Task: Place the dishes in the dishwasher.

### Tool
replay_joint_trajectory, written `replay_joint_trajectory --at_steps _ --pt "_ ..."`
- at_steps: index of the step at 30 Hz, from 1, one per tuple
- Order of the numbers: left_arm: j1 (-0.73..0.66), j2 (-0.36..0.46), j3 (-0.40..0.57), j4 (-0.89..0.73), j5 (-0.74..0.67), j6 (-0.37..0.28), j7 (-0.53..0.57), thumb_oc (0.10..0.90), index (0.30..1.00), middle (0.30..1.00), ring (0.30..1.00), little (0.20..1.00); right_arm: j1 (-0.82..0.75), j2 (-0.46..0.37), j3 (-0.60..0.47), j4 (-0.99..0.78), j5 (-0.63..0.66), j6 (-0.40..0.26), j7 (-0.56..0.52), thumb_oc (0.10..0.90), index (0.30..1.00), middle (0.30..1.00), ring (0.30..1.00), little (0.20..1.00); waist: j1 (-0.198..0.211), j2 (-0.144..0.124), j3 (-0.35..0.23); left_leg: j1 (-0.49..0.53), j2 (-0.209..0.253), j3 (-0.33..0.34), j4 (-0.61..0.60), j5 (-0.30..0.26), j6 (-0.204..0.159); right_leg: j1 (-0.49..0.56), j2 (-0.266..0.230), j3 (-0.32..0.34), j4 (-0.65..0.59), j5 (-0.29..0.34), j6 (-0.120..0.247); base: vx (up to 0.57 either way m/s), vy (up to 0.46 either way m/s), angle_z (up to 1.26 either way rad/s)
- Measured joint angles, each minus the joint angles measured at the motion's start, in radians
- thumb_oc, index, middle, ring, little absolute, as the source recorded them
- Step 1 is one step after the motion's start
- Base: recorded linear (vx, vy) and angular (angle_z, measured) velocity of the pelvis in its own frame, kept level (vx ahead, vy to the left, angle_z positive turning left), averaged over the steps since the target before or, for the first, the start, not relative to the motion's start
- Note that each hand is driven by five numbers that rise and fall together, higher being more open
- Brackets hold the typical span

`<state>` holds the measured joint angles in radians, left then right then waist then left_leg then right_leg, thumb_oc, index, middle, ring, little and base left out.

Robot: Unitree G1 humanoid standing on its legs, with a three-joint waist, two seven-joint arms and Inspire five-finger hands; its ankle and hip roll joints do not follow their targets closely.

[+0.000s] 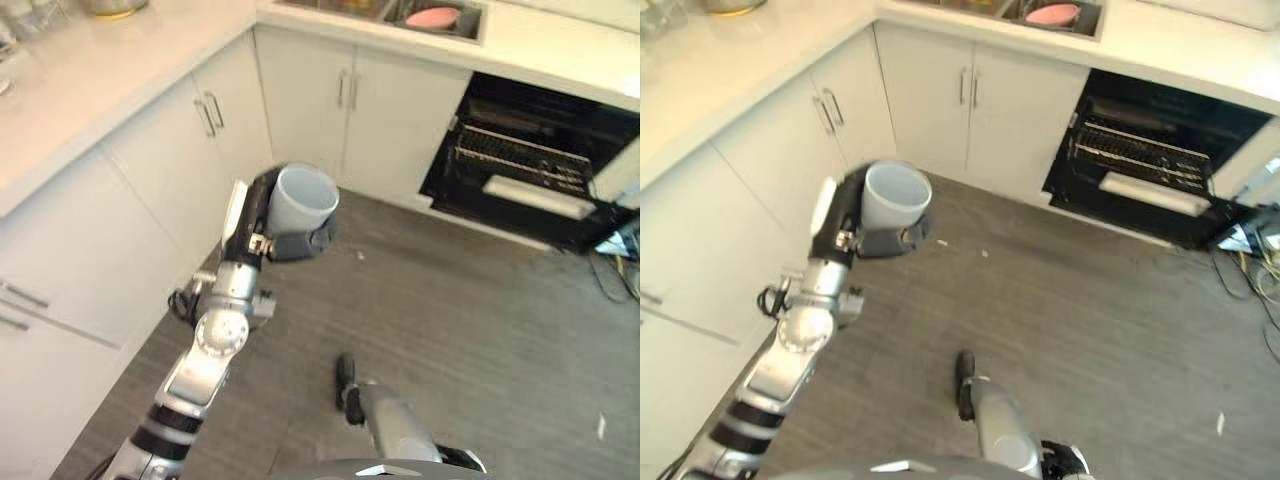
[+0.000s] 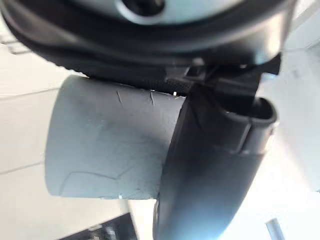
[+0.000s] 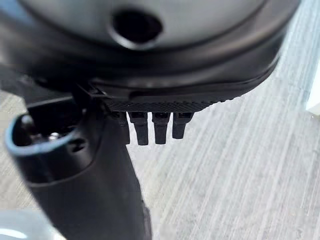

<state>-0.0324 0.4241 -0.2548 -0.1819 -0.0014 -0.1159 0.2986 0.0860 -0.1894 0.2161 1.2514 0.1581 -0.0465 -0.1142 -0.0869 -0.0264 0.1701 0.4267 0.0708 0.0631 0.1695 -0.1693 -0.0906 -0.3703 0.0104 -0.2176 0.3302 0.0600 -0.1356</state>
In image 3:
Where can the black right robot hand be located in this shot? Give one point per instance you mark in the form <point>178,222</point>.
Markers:
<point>155,75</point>

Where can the white cabinet edge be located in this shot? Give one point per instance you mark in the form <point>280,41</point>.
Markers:
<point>315,92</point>

